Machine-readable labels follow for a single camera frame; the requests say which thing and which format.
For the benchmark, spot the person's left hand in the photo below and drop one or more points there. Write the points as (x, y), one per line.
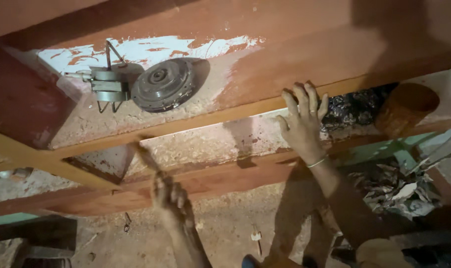
(171, 203)

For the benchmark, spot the person's right hand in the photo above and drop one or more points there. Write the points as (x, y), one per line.
(303, 130)

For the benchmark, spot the person's left fingers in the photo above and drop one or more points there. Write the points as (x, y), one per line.
(170, 191)

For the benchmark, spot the brown stained paint brush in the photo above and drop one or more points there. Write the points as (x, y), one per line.
(145, 156)

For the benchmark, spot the orange brown wooden frame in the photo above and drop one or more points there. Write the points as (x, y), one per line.
(218, 123)

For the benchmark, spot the small metal hook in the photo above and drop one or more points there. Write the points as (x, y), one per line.
(127, 222)

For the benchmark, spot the small white plug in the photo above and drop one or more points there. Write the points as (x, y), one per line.
(256, 236)

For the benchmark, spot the grey round metal disc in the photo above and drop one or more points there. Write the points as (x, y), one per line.
(162, 85)

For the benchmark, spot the blue sandal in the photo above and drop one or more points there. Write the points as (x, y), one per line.
(252, 261)

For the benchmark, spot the grey metal clamp tool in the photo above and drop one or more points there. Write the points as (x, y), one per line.
(108, 85)

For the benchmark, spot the reddish brown wooden board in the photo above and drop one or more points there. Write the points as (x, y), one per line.
(210, 41)

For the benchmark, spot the black crumpled plastic bag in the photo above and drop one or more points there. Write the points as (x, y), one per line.
(350, 108)

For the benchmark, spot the person's knee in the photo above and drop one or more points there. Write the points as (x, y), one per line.
(380, 255)

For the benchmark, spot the heap of dry leaves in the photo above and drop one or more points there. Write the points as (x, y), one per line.
(393, 188)

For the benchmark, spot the brown round tin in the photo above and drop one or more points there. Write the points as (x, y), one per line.
(406, 108)

